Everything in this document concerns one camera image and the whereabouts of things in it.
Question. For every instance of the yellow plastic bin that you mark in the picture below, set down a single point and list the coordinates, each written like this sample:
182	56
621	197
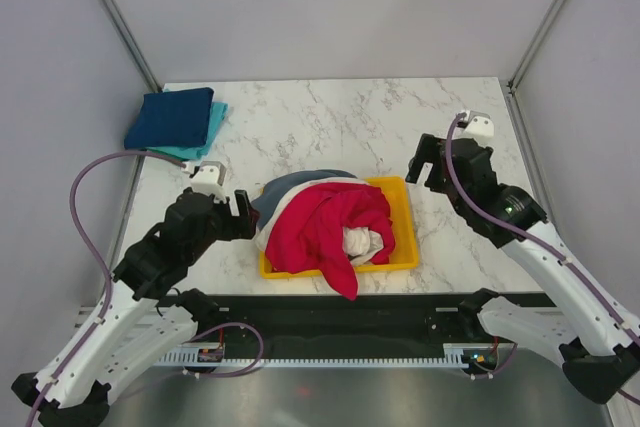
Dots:
405	255

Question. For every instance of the grey slotted cable duct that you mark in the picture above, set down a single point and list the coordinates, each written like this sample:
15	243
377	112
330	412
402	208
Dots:
451	356

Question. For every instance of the red t shirt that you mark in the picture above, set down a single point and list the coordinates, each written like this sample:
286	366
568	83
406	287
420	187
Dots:
309	233

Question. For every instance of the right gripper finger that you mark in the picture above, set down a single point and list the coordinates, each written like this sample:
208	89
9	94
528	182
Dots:
437	178
427	152

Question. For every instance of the right aluminium frame post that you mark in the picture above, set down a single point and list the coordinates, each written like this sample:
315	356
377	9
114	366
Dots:
542	31

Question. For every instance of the aluminium frame post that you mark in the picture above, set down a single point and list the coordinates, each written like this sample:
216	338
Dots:
542	31
127	38

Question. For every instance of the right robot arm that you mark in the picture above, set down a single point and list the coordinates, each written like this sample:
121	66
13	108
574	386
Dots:
596	344

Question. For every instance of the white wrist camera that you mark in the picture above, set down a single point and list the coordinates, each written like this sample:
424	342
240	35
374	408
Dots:
476	125
208	178

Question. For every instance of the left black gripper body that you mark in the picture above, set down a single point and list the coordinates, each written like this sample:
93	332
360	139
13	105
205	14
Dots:
223	227

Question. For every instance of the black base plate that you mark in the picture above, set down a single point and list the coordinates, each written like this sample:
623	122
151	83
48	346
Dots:
329	326

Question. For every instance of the white t shirt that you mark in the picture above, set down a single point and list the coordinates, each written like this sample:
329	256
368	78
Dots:
361	244

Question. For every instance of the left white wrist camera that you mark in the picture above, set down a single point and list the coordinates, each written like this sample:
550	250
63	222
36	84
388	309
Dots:
208	178

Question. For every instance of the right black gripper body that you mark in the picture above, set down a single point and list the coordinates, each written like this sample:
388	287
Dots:
489	151

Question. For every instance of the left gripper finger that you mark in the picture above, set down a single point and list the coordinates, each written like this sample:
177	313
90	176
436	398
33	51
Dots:
220	197
246	221

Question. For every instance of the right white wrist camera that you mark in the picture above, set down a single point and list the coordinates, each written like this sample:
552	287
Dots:
476	125

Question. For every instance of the left aluminium frame post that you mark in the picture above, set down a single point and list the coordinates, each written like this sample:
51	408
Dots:
127	38

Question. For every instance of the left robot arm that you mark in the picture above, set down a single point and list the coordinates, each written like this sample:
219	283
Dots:
78	387

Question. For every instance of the folded navy t shirt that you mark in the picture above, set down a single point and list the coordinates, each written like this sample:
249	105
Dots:
171	119

